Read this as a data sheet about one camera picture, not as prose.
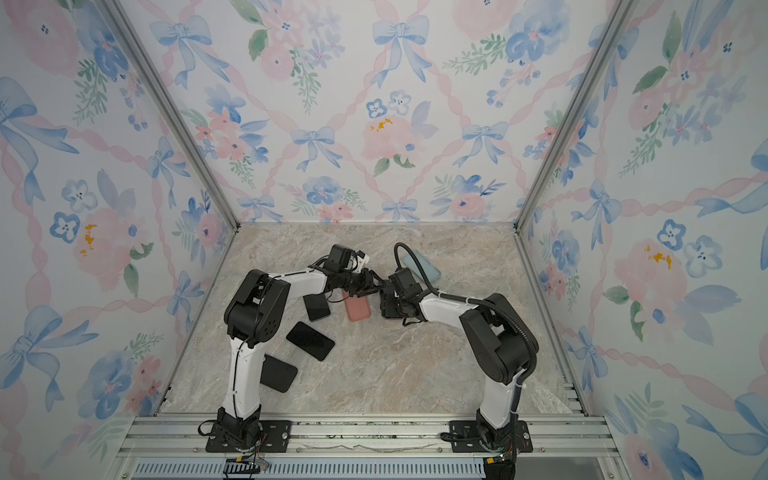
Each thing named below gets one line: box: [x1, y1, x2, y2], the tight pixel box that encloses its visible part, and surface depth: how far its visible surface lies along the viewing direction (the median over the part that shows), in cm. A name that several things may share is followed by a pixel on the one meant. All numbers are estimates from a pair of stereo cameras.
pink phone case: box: [342, 290, 371, 322], surface depth 99 cm
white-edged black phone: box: [286, 321, 335, 361], surface depth 92 cm
